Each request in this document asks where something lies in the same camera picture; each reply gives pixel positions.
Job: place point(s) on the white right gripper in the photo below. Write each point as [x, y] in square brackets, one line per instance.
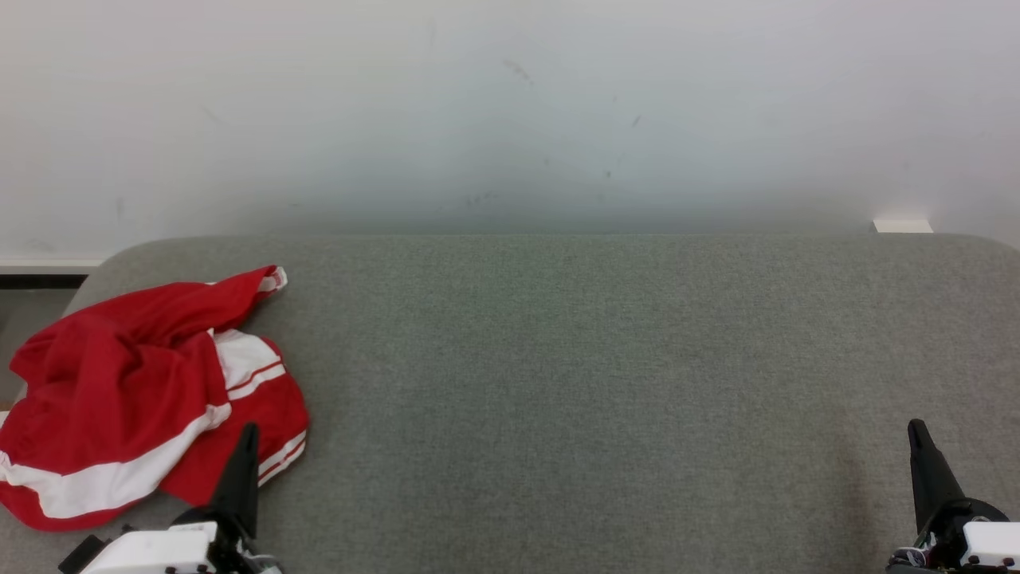
[984, 546]

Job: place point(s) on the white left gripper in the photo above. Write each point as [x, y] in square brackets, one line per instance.
[159, 550]

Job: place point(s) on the small white wall block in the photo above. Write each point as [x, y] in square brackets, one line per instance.
[903, 226]

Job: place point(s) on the red shorts with white stripe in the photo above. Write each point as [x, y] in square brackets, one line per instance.
[103, 375]

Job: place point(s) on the white skirting board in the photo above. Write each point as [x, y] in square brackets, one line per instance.
[48, 265]

